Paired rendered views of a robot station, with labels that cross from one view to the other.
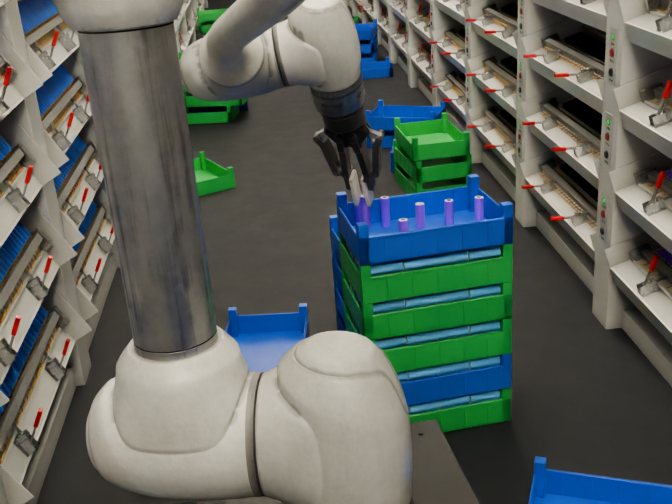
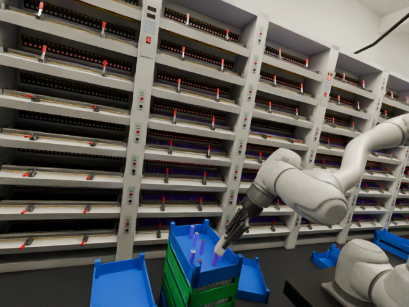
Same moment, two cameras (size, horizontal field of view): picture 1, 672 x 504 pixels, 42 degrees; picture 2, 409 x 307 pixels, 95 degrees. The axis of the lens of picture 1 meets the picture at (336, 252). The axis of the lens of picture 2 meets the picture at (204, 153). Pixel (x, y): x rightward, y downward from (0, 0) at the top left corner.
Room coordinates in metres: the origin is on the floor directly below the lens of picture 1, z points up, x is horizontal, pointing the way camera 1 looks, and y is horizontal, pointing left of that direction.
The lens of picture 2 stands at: (1.88, 0.53, 0.92)
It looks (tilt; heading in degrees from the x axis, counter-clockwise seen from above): 7 degrees down; 253
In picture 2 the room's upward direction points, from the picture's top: 9 degrees clockwise
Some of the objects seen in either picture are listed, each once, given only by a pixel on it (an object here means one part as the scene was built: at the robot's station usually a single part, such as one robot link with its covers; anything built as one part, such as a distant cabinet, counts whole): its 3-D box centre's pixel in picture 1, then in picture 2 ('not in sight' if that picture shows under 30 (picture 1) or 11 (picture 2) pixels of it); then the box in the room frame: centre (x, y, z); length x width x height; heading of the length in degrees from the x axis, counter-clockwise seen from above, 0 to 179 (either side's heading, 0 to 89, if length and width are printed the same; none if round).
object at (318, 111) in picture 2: not in sight; (302, 151); (0.55, -0.83, 0.88); 0.20 x 0.09 x 1.75; 94
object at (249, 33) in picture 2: not in sight; (234, 142); (1.25, -0.79, 0.88); 0.20 x 0.09 x 1.75; 94
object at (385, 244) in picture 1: (421, 217); (201, 246); (1.61, -0.17, 0.44); 0.30 x 0.20 x 0.08; 100
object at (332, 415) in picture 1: (337, 421); (362, 267); (0.92, 0.01, 0.44); 0.18 x 0.16 x 0.22; 84
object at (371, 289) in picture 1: (422, 254); (198, 263); (1.61, -0.17, 0.36); 0.30 x 0.20 x 0.08; 100
